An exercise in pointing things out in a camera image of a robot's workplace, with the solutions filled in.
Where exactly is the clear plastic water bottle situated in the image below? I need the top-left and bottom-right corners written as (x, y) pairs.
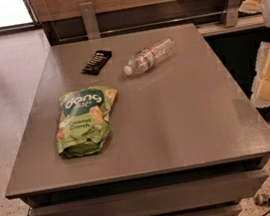
top-left (123, 37), bottom-right (175, 76)

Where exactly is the grey drawer table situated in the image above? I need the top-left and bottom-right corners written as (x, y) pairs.
top-left (6, 24), bottom-right (270, 216)

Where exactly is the black candy bar wrapper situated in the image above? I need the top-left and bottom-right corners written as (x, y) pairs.
top-left (81, 50), bottom-right (112, 75)

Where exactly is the green snack bag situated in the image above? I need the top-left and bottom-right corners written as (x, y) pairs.
top-left (56, 86), bottom-right (118, 158)

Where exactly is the right metal wall bracket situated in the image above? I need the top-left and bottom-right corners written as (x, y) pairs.
top-left (220, 0), bottom-right (241, 28)

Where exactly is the metal wall bracket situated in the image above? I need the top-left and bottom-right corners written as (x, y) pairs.
top-left (79, 2), bottom-right (101, 40)
top-left (220, 0), bottom-right (241, 28)

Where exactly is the left metal wall bracket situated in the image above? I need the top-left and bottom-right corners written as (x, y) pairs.
top-left (79, 2), bottom-right (101, 40)

